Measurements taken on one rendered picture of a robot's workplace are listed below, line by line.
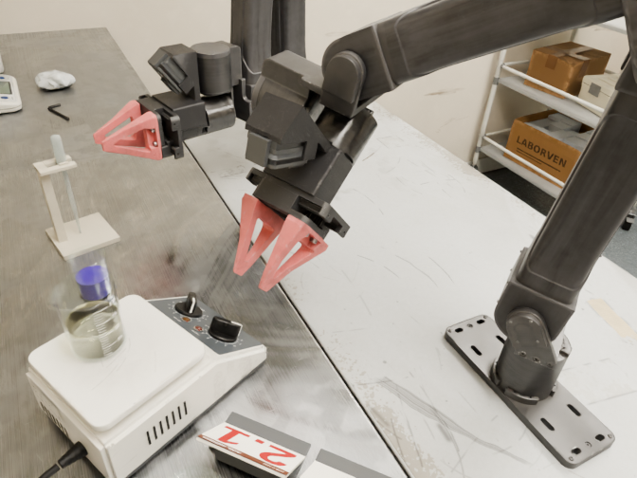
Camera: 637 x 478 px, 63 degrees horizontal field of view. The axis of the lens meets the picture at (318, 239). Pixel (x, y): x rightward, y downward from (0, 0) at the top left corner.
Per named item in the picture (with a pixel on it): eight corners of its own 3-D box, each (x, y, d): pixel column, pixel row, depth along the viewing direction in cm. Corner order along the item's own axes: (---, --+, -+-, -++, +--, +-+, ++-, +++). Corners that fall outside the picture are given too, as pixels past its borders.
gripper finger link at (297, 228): (263, 291, 47) (316, 204, 48) (209, 257, 51) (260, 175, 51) (293, 307, 53) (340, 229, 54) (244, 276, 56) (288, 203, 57)
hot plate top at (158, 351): (135, 296, 56) (134, 290, 56) (210, 353, 51) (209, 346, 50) (25, 361, 49) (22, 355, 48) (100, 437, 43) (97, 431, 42)
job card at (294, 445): (231, 413, 55) (230, 387, 52) (311, 446, 52) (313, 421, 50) (199, 463, 50) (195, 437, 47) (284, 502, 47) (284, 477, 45)
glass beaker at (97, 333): (108, 318, 53) (91, 254, 48) (141, 343, 51) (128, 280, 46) (52, 352, 49) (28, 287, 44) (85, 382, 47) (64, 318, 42)
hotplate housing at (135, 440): (193, 309, 66) (188, 261, 62) (269, 363, 60) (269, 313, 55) (19, 427, 52) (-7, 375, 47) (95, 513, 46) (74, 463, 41)
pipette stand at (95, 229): (100, 215, 82) (81, 140, 74) (120, 241, 77) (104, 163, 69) (45, 233, 77) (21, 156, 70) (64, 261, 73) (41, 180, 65)
